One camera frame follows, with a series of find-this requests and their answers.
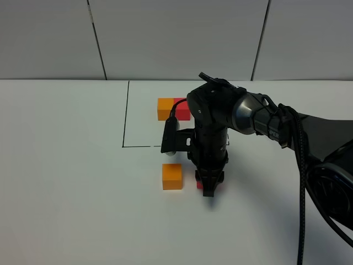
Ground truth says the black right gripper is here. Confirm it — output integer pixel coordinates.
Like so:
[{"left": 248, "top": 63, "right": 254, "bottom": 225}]
[{"left": 187, "top": 83, "right": 247, "bottom": 197}]

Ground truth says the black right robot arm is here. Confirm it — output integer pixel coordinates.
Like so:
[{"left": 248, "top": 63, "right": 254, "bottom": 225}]
[{"left": 187, "top": 82, "right": 352, "bottom": 227}]

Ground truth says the template red cube block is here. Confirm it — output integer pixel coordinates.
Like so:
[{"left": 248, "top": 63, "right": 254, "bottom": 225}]
[{"left": 174, "top": 98, "right": 191, "bottom": 121}]

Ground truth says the template orange cube block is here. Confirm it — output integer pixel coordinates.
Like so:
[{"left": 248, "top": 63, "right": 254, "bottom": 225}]
[{"left": 157, "top": 98, "right": 174, "bottom": 121}]

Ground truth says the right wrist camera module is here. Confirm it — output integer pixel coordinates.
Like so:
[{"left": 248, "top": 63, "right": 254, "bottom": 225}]
[{"left": 161, "top": 116, "right": 195, "bottom": 156}]

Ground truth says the black right camera cable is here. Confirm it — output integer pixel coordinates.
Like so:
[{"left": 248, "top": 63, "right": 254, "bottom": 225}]
[{"left": 168, "top": 72, "right": 353, "bottom": 265}]

